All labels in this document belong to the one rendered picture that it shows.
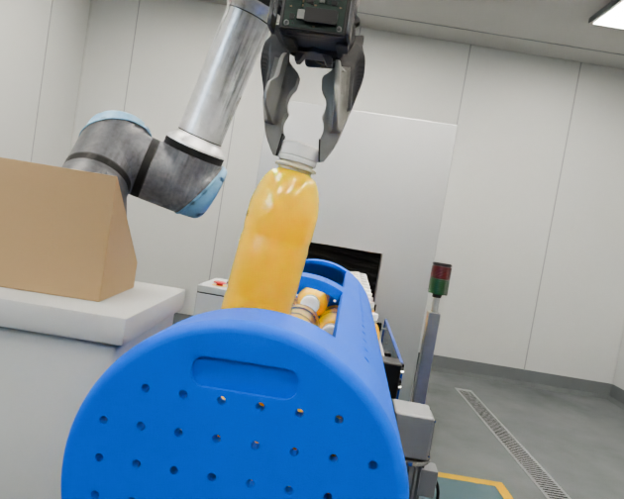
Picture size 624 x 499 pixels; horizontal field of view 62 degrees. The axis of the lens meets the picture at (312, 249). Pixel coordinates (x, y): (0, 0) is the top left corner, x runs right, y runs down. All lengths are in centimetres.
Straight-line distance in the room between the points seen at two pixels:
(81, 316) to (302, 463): 44
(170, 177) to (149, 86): 495
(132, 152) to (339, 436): 69
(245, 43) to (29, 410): 68
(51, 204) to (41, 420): 31
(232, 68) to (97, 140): 27
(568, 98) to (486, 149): 98
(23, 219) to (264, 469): 57
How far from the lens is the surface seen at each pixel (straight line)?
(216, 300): 147
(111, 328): 76
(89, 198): 84
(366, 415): 42
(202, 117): 99
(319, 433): 43
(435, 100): 573
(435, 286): 168
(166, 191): 99
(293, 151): 50
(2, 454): 90
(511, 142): 588
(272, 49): 53
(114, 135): 100
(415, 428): 148
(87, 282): 85
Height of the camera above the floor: 132
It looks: 3 degrees down
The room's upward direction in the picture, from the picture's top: 9 degrees clockwise
